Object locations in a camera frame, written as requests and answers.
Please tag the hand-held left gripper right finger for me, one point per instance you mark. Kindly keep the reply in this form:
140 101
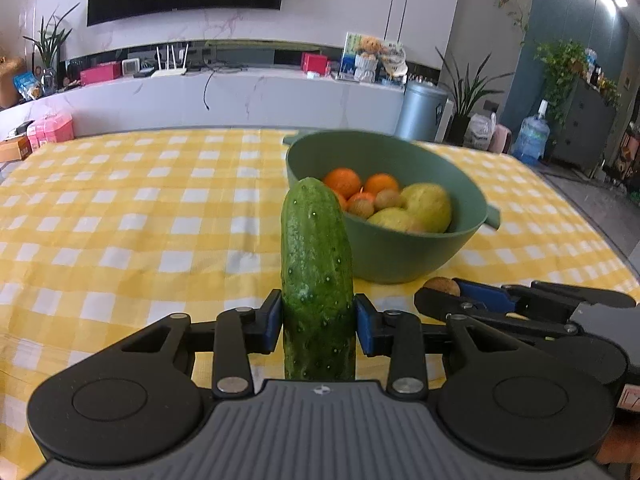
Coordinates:
365 327

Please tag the beige cap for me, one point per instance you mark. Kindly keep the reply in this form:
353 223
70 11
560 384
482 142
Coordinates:
395 62

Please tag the yellow-green pear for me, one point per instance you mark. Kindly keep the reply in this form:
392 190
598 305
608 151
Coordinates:
395 220
427 207

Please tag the grey pedal trash can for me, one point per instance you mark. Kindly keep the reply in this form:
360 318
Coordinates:
419 112

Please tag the potted long-leaf plant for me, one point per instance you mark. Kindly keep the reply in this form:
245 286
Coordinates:
462 105

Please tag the yellow checked tablecloth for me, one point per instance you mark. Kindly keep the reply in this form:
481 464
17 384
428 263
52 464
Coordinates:
125 210

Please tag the green plant in vase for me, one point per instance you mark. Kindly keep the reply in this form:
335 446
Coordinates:
49 45

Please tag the white flower pot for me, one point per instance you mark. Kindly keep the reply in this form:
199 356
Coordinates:
365 67

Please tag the cardboard box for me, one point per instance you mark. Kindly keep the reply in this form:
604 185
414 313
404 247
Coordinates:
15 149

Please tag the colourful painting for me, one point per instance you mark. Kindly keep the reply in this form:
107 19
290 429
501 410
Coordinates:
349 52

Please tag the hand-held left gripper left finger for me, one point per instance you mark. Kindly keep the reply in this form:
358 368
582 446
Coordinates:
272 321

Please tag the blue snack bag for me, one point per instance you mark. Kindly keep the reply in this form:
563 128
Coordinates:
27 86

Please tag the orange mandarin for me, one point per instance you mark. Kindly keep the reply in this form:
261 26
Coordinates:
342 180
341 200
382 183
361 196

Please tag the green trailing plant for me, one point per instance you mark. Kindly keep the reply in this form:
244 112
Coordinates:
562 67

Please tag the small white frame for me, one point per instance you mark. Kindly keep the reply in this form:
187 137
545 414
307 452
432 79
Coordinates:
131 67

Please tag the pink storage box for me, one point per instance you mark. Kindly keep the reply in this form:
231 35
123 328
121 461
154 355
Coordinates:
50 130

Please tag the grey dresser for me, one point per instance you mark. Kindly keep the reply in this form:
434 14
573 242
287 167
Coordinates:
585 130

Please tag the teddy bear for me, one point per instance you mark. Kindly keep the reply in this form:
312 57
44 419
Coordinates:
371 47

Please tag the pink bag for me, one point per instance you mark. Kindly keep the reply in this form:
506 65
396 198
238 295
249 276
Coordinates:
501 139

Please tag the wide red box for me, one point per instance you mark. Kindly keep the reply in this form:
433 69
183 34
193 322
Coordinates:
100 74

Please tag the blue water bottle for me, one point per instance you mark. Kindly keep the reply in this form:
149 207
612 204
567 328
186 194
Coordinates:
531 140

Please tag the brown kiwi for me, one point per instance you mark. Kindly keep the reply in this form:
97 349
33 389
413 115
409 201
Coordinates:
389 200
442 285
361 207

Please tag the white router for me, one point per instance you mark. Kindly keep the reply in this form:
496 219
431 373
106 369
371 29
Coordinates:
169 71

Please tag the person's right hand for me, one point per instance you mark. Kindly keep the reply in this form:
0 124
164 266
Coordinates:
620 442

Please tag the white marble media console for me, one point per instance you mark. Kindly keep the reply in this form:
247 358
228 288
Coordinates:
300 102

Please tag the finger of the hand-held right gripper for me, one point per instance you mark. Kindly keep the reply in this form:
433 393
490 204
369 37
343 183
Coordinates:
432 302
487 296

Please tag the white plastic bag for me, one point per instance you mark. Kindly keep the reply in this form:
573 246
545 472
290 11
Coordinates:
479 132

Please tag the green colander bowl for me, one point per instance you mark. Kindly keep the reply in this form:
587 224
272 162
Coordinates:
400 255

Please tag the green cucumber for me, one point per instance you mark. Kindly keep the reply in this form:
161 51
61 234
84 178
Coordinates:
317 270

